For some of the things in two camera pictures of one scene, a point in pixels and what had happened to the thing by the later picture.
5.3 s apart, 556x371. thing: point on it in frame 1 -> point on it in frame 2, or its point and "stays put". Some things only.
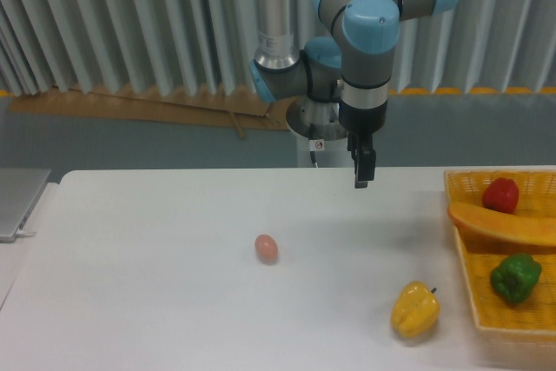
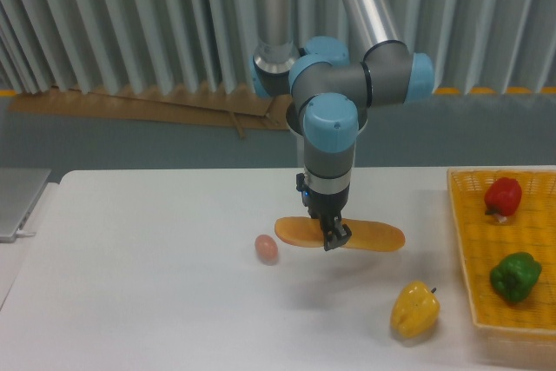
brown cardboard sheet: [234, 105] stays put
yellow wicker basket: [536, 189] stays put
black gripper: [360, 123] -> [326, 207]
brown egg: [267, 248] stays put
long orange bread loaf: [482, 228] -> [365, 235]
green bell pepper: [515, 276] stays put
